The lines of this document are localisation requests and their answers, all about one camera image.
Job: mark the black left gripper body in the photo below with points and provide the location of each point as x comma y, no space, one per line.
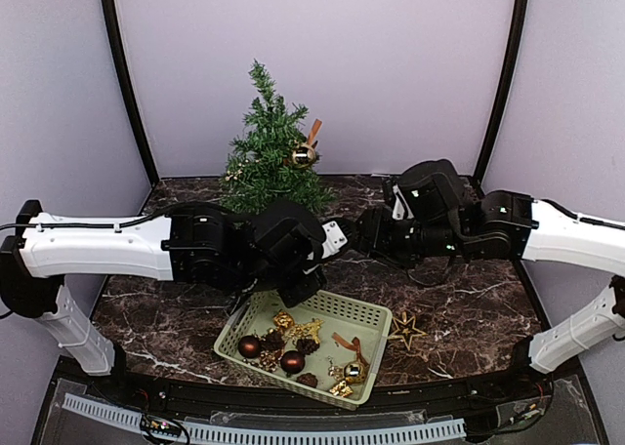
296,297

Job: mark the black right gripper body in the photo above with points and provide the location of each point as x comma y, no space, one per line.
404,246

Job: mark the cream perforated plastic basket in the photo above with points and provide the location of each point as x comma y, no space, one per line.
328,348

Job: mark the brown ball ornament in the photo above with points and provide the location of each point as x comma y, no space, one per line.
292,362
249,347

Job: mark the gold star ornament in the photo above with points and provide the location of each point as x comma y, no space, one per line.
404,329

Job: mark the small green christmas tree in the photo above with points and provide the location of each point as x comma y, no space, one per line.
272,130

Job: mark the brown ribbon bow ornament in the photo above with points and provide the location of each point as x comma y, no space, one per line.
311,139

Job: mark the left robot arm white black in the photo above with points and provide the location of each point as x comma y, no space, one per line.
281,248

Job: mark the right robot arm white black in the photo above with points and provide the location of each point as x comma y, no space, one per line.
432,211

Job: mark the gold gift box ornament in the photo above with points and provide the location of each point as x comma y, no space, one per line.
341,389
283,320

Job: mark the gold reindeer ornament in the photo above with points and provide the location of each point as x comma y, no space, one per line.
309,330

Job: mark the pine cone ornament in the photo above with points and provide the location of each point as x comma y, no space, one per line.
307,346
273,341
308,379

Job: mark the gold bead cluster ornament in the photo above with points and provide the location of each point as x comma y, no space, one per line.
269,361

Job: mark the brown ball ornament front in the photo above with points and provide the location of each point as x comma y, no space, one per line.
249,347

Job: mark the shiny gold ball ornament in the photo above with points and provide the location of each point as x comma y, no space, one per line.
355,372

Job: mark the gold berry sprig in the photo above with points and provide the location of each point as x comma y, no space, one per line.
239,170

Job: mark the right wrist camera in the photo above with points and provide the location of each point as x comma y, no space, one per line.
394,199

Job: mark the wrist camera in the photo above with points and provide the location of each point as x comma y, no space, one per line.
340,233
394,199

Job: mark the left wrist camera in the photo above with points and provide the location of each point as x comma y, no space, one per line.
340,233

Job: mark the black corner frame post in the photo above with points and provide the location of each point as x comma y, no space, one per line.
114,36

